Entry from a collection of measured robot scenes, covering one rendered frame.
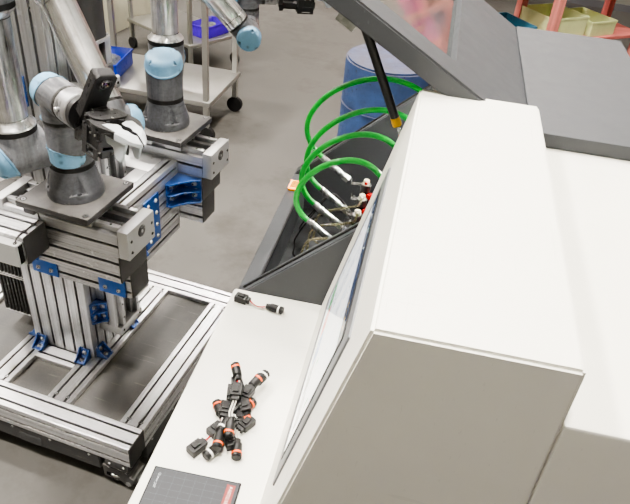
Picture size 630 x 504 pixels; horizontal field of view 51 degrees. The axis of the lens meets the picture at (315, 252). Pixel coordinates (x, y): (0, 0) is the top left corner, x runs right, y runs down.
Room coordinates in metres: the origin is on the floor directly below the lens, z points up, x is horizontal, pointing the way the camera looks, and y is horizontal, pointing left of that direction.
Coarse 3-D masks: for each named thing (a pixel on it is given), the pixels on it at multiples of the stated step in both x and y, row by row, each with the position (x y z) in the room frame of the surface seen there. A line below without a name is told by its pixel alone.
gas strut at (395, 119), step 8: (368, 40) 1.24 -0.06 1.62; (368, 48) 1.24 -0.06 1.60; (376, 48) 1.24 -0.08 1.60; (376, 56) 1.24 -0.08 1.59; (376, 64) 1.24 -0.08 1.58; (376, 72) 1.24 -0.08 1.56; (384, 72) 1.25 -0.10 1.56; (384, 80) 1.24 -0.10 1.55; (384, 88) 1.24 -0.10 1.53; (384, 96) 1.24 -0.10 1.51; (392, 96) 1.24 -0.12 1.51; (392, 104) 1.24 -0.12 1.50; (392, 112) 1.24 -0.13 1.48; (392, 120) 1.24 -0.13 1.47; (400, 120) 1.24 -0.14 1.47; (400, 128) 1.25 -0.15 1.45
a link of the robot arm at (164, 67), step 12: (156, 48) 2.05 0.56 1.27; (168, 48) 2.06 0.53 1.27; (144, 60) 2.01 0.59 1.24; (156, 60) 1.97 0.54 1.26; (168, 60) 1.98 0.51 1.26; (180, 60) 2.01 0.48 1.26; (156, 72) 1.96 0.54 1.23; (168, 72) 1.96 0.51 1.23; (180, 72) 2.00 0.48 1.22; (156, 84) 1.96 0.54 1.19; (168, 84) 1.96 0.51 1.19; (180, 84) 2.00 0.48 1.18; (156, 96) 1.96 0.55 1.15; (168, 96) 1.96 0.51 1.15; (180, 96) 1.99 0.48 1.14
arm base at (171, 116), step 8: (152, 104) 1.96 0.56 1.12; (160, 104) 1.95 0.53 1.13; (168, 104) 1.96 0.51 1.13; (176, 104) 1.98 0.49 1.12; (184, 104) 2.02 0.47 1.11; (144, 112) 1.99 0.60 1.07; (152, 112) 1.96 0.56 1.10; (160, 112) 1.95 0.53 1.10; (168, 112) 1.96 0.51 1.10; (176, 112) 1.97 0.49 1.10; (184, 112) 2.00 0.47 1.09; (152, 120) 1.95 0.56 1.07; (160, 120) 1.94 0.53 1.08; (168, 120) 1.95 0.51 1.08; (176, 120) 1.96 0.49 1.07; (184, 120) 1.98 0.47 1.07; (152, 128) 1.94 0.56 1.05; (160, 128) 1.94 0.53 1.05; (168, 128) 1.94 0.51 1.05; (176, 128) 1.95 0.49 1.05; (184, 128) 1.98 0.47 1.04
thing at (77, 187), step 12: (84, 168) 1.50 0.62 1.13; (96, 168) 1.55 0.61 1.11; (48, 180) 1.51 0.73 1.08; (60, 180) 1.48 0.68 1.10; (72, 180) 1.48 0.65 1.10; (84, 180) 1.49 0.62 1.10; (96, 180) 1.52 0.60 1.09; (48, 192) 1.48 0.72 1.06; (60, 192) 1.47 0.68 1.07; (72, 192) 1.47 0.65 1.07; (84, 192) 1.48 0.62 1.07; (96, 192) 1.50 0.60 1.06; (72, 204) 1.46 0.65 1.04
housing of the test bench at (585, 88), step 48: (528, 48) 1.68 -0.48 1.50; (576, 48) 1.72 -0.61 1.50; (624, 48) 1.76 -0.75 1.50; (528, 96) 1.35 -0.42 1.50; (576, 96) 1.38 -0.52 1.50; (624, 96) 1.41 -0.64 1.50; (576, 144) 1.17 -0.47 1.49; (624, 144) 1.16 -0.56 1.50; (576, 192) 1.01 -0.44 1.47; (624, 192) 1.03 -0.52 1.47; (576, 240) 0.86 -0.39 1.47; (624, 240) 0.87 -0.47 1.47; (576, 288) 0.73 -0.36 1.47; (624, 288) 0.75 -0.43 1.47; (624, 336) 0.64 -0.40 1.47; (624, 384) 0.56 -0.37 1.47; (576, 432) 0.48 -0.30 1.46; (624, 432) 0.48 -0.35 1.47; (576, 480) 0.48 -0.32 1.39; (624, 480) 0.47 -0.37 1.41
